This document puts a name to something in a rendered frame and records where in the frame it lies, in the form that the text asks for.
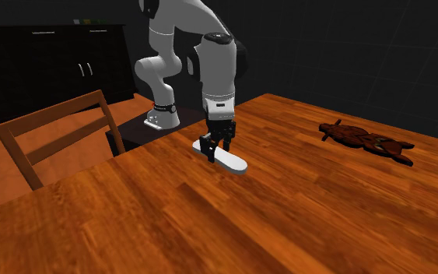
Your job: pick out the wooden table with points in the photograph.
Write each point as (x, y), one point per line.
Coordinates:
(264, 212)

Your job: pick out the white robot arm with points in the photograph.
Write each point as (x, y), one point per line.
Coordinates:
(217, 72)

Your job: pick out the brown flat animal figure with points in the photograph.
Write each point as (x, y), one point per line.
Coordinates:
(366, 140)

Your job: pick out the dark robot stand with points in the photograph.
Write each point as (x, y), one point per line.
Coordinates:
(158, 133)

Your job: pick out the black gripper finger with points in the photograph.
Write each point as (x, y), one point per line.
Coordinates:
(227, 142)
(207, 148)

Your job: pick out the white flat oval remote control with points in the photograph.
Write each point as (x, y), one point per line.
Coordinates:
(229, 159)

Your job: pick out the dark wooden sideboard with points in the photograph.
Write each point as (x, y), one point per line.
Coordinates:
(44, 72)

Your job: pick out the wooden chair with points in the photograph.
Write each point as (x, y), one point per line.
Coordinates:
(57, 125)

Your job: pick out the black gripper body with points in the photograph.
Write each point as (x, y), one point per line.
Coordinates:
(219, 127)

